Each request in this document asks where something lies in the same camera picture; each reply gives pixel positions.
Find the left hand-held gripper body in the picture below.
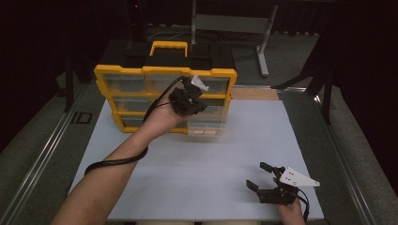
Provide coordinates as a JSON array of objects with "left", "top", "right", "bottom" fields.
[{"left": 168, "top": 74, "right": 210, "bottom": 116}]

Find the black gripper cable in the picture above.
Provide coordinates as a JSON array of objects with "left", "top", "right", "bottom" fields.
[
  {"left": 295, "top": 187, "right": 312, "bottom": 223},
  {"left": 84, "top": 76, "right": 186, "bottom": 176}
]

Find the yellow black drawer organizer cabinet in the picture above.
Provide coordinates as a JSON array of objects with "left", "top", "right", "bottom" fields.
[{"left": 93, "top": 40, "right": 238, "bottom": 135}]

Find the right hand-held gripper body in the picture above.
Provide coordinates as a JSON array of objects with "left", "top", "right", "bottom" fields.
[{"left": 256, "top": 166, "right": 321, "bottom": 206}]

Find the person's left hand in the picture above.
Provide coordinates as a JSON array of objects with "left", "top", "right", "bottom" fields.
[{"left": 141, "top": 95, "right": 191, "bottom": 139}]

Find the clear plastic drawer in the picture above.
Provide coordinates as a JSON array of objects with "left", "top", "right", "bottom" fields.
[{"left": 187, "top": 116, "right": 227, "bottom": 136}]

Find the grey metal desk frame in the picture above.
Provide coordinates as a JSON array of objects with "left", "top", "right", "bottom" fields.
[{"left": 191, "top": 0, "right": 280, "bottom": 78}]

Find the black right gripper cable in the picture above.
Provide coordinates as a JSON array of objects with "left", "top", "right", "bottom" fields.
[{"left": 295, "top": 187, "right": 312, "bottom": 223}]

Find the black metal stand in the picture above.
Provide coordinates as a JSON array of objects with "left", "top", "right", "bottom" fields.
[{"left": 271, "top": 29, "right": 334, "bottom": 125}]

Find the black tripod stand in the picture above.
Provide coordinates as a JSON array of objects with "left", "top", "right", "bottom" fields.
[{"left": 125, "top": 0, "right": 149, "bottom": 59}]

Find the aluminium floor rail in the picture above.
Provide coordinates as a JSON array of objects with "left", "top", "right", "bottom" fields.
[
  {"left": 0, "top": 83, "right": 90, "bottom": 225},
  {"left": 312, "top": 93, "right": 378, "bottom": 225}
]

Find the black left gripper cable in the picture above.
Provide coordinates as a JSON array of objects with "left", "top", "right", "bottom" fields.
[{"left": 84, "top": 76, "right": 186, "bottom": 176}]

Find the person's right hand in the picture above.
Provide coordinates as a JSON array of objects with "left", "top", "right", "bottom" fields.
[{"left": 272, "top": 177, "right": 309, "bottom": 225}]

